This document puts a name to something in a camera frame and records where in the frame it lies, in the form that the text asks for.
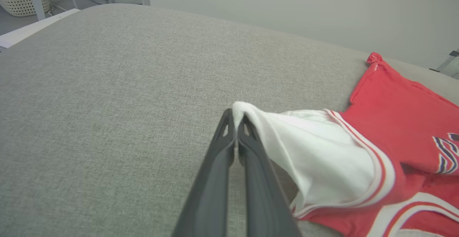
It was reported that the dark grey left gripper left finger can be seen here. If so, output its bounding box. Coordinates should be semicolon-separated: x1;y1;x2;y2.
171;108;236;237

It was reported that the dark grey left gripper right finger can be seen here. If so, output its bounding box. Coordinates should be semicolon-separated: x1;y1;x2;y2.
237;114;302;237

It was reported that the red and white garment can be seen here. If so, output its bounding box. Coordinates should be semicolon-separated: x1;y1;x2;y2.
232;52;459;237

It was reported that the grey fabric sofa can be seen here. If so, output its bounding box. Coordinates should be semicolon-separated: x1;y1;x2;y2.
0;3;459;237

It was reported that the grey metal stand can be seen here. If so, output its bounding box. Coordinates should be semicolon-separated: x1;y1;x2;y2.
430;50;459;80

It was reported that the white perforated plastic basket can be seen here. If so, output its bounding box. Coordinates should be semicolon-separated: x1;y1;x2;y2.
0;0;51;17

